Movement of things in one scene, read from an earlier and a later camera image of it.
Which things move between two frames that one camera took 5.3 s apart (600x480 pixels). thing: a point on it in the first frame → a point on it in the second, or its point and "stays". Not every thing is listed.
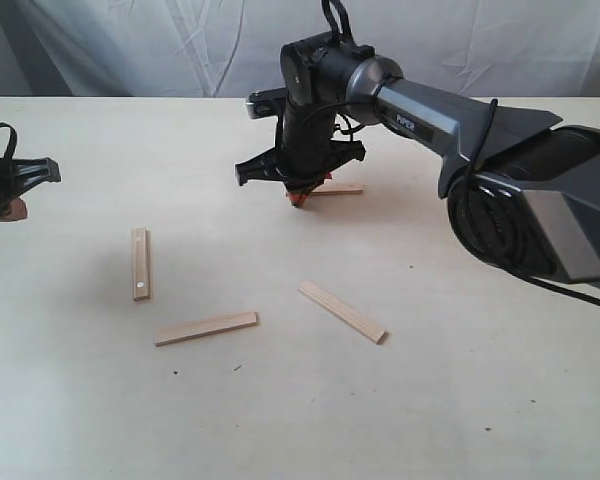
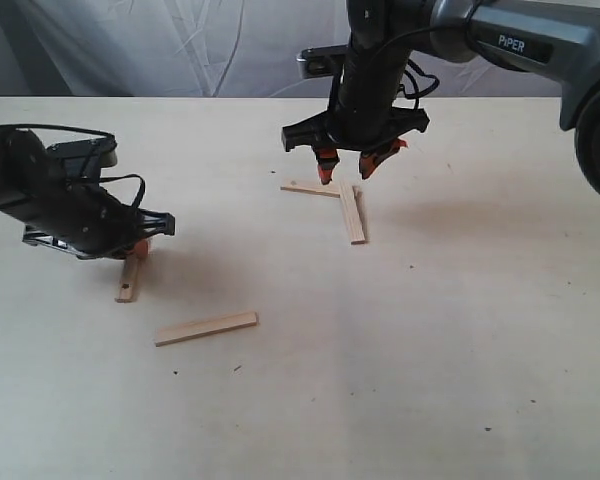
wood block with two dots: [338, 189] stays
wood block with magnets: [139, 263] → [128, 279]
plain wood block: [344, 313] → [352, 197]
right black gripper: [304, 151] → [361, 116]
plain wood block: [205, 328] stays
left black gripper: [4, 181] → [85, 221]
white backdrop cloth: [234, 48] stays
